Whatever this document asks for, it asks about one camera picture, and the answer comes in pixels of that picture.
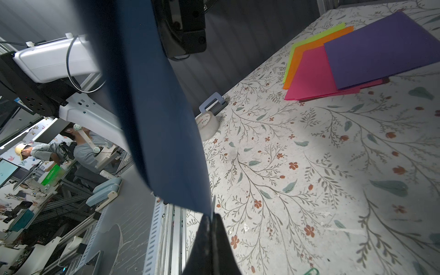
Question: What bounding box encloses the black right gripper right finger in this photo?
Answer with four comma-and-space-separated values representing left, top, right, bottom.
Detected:
212, 214, 241, 275

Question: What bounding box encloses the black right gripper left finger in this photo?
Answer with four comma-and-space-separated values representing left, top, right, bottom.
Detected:
182, 215, 212, 275

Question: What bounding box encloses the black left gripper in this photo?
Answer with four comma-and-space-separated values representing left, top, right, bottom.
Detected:
152, 0, 207, 60

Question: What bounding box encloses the blue paper sheet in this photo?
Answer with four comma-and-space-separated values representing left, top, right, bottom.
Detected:
74, 1, 213, 215

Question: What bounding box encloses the orange paper sheet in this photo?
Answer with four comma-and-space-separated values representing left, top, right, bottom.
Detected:
282, 25, 355, 91

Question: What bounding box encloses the magenta paper sheet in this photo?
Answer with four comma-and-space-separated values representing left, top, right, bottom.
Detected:
285, 47, 382, 101

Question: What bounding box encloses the lime green paper sheet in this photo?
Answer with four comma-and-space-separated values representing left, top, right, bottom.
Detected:
283, 23, 346, 84

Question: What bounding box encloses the purple paper sheet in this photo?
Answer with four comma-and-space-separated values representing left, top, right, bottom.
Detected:
324, 12, 440, 89

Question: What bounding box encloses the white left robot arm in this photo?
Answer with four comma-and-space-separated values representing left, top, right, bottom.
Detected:
1, 1, 207, 156

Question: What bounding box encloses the green paperclip lower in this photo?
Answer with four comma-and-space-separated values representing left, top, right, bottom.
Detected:
304, 268, 320, 275

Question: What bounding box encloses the blue tape dispenser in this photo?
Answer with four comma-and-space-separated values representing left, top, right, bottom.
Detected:
199, 92, 228, 116

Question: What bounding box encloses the white tape roll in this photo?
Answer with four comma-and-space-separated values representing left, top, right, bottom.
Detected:
195, 111, 220, 142

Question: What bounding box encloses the light blue stapler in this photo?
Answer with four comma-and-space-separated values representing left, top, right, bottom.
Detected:
86, 178, 123, 213

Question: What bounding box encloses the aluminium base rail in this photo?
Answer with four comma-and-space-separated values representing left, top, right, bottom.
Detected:
143, 198, 189, 275

